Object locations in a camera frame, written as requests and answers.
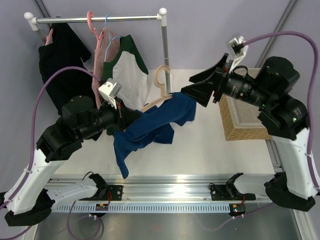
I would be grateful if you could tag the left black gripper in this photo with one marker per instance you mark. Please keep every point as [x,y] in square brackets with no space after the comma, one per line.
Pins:
[126,116]

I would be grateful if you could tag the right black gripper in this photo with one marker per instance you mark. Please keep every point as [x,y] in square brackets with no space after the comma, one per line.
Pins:
[201,91]

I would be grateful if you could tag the blue t shirt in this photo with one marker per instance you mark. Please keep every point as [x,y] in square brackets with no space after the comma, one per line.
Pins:
[154,125]

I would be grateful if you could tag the wooden hanger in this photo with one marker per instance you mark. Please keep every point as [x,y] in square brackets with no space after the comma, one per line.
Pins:
[164,96]

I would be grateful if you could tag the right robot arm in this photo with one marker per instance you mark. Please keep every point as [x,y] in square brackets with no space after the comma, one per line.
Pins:
[285,118]

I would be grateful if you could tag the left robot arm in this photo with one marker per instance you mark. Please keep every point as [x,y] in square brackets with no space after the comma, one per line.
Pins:
[33,203]

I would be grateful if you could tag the green and white shirt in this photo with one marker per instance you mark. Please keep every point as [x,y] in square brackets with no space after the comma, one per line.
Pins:
[124,64]

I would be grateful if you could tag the pink shirt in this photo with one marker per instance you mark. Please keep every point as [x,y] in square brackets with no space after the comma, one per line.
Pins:
[98,64]

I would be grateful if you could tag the black t shirt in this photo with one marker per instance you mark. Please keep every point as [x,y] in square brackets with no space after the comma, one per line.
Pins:
[66,50]

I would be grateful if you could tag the pink hanger under black shirt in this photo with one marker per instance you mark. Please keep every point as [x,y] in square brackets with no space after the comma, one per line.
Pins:
[49,37]

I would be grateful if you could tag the wicker basket with liner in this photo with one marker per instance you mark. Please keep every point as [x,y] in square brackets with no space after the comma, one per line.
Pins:
[240,120]

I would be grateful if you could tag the metal clothes rack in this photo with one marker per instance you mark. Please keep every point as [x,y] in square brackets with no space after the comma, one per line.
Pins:
[161,16]

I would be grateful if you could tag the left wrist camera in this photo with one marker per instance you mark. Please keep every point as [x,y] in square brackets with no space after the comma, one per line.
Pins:
[109,91]

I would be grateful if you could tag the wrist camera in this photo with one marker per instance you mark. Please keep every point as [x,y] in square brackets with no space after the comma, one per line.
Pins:
[109,91]
[237,49]

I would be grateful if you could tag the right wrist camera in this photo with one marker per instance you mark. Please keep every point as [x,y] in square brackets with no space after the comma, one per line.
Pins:
[237,49]

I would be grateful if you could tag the light blue wire hanger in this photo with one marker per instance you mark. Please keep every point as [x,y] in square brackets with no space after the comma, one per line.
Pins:
[109,37]

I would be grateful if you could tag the aluminium mounting rail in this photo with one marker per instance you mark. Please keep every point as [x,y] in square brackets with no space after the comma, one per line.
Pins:
[166,188]

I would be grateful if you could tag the slotted cable duct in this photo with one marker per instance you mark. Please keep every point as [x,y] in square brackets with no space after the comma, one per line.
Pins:
[144,208]

